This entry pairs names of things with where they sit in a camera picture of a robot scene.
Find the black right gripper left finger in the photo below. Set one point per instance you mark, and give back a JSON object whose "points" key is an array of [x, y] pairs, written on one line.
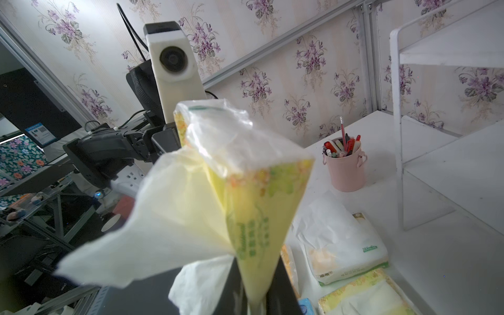
{"points": [[204, 287]]}

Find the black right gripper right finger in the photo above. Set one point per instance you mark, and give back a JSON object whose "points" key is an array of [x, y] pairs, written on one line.
{"points": [[280, 298]]}

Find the blue cartoon tissue pack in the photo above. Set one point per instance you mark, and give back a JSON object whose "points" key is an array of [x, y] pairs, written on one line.
{"points": [[306, 307]]}

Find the orange tissue pack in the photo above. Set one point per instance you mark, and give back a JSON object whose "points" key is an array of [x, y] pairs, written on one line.
{"points": [[289, 263]]}

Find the white green tissue pack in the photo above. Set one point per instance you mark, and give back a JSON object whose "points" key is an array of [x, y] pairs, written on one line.
{"points": [[338, 244]]}

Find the yellow floral tissue pack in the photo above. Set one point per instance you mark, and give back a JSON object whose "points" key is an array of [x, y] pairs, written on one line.
{"points": [[372, 293]]}

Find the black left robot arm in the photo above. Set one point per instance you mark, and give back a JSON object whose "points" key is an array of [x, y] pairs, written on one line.
{"points": [[106, 151]]}

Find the white two-tier shelf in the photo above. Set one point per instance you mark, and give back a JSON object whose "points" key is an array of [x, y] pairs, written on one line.
{"points": [[443, 81]]}

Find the pink pen holder cup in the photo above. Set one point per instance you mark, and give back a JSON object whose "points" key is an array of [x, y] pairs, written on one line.
{"points": [[346, 172]]}

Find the red marker pen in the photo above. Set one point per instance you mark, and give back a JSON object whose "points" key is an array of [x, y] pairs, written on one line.
{"points": [[351, 144]]}

